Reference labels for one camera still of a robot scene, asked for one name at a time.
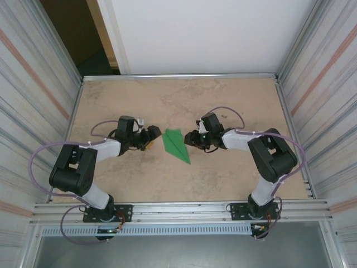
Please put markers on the green square paper sheet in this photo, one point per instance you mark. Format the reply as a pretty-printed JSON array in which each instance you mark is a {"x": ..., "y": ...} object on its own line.
[{"x": 175, "y": 146}]

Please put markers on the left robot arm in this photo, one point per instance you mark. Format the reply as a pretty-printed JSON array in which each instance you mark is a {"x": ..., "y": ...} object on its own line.
[{"x": 72, "y": 170}]

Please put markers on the small controller board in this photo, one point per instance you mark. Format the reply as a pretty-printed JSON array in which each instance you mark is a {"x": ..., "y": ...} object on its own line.
[
  {"x": 107, "y": 230},
  {"x": 260, "y": 228}
]

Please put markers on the white door panel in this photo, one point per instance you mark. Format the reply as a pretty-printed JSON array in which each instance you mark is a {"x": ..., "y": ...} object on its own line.
[{"x": 195, "y": 36}]

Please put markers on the grey metal lower shelf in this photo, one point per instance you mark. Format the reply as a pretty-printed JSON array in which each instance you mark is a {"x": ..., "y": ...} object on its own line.
[{"x": 181, "y": 251}]

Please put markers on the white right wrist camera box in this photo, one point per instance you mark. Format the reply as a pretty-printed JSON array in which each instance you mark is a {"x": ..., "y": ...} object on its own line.
[{"x": 202, "y": 127}]

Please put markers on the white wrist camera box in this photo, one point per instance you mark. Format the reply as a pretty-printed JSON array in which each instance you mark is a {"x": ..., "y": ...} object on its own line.
[
  {"x": 140, "y": 122},
  {"x": 202, "y": 127}
]

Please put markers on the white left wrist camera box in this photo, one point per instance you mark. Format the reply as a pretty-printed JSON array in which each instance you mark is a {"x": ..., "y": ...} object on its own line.
[{"x": 140, "y": 122}]

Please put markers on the thin aluminium table edge rail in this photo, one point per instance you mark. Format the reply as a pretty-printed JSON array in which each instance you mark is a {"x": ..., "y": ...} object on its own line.
[{"x": 181, "y": 76}]

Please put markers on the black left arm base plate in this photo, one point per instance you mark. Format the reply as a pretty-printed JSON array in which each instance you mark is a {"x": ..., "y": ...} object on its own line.
[{"x": 125, "y": 212}]

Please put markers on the wide aluminium mounting rail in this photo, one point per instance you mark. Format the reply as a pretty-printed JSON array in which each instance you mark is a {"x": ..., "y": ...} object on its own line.
[{"x": 181, "y": 212}]

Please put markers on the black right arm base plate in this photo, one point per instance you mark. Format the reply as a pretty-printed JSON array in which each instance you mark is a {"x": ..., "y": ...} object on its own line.
[{"x": 237, "y": 209}]

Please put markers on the beige door frame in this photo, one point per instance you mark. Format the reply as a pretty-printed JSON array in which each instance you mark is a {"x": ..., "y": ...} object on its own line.
[{"x": 101, "y": 30}]

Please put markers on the aluminium frame post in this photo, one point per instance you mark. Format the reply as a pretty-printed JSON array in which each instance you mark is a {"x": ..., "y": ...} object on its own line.
[
  {"x": 301, "y": 42},
  {"x": 60, "y": 47}
]

